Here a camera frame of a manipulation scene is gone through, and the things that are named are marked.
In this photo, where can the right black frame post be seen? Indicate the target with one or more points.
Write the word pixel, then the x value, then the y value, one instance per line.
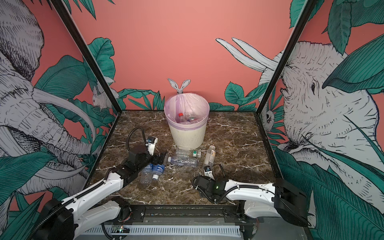
pixel 298 29

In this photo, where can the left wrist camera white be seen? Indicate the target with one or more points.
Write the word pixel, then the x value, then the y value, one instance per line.
pixel 151 144

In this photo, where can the black front rail frame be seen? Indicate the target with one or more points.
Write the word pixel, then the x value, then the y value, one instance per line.
pixel 264 228

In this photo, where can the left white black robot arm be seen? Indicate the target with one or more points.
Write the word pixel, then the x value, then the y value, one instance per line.
pixel 69 218

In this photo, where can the blue label bottle white cap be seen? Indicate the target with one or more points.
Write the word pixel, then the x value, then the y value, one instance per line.
pixel 157 171

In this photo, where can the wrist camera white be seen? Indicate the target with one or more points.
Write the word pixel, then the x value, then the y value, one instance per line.
pixel 208 172
pixel 151 144

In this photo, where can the clear bottle green band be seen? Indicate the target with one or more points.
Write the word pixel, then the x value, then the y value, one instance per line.
pixel 189 153

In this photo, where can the white slotted vent strip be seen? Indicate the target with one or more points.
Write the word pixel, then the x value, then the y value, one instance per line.
pixel 153 230

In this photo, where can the white ribbed waste bin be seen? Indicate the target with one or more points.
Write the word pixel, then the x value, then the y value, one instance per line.
pixel 188 139

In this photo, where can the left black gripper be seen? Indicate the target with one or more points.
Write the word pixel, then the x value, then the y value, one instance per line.
pixel 156 161

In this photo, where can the pink plastic bin liner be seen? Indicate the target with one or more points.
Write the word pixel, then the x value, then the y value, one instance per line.
pixel 184 103

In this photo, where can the black frame post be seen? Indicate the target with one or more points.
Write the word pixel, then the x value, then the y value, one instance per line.
pixel 298 29
pixel 83 47

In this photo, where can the left black frame post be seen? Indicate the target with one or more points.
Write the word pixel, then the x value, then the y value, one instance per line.
pixel 83 47

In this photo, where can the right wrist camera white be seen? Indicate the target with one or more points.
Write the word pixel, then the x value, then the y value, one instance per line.
pixel 208 172

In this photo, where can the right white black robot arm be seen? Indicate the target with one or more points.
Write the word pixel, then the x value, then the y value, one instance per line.
pixel 280 199

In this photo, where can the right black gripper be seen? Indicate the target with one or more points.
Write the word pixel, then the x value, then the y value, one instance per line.
pixel 206 196

